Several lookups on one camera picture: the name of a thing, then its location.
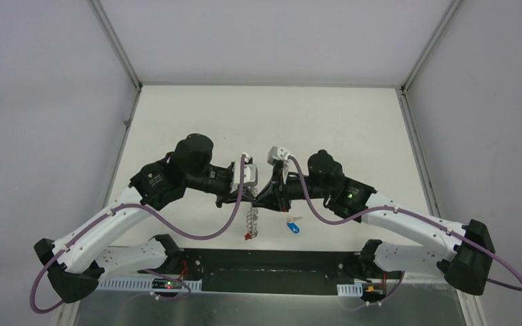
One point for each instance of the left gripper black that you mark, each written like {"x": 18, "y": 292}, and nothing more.
{"x": 234, "y": 193}

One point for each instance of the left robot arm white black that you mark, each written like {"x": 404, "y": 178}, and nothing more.
{"x": 79, "y": 262}

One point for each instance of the blue key tag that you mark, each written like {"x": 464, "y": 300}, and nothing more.
{"x": 293, "y": 227}

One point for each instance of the metal disc with key rings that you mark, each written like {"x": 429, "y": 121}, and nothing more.
{"x": 252, "y": 222}

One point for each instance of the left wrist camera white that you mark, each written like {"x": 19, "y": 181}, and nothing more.
{"x": 250, "y": 173}

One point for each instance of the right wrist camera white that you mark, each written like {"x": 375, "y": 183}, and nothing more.
{"x": 279, "y": 157}

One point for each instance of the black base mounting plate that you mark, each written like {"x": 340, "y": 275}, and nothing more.
{"x": 272, "y": 272}

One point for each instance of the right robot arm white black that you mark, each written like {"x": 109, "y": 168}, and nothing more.
{"x": 362, "y": 203}

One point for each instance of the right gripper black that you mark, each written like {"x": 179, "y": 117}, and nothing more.
{"x": 273, "y": 196}

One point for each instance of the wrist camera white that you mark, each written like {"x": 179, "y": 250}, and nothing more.
{"x": 250, "y": 173}
{"x": 279, "y": 157}

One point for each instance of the aluminium frame rail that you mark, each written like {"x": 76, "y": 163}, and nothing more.
{"x": 374, "y": 260}

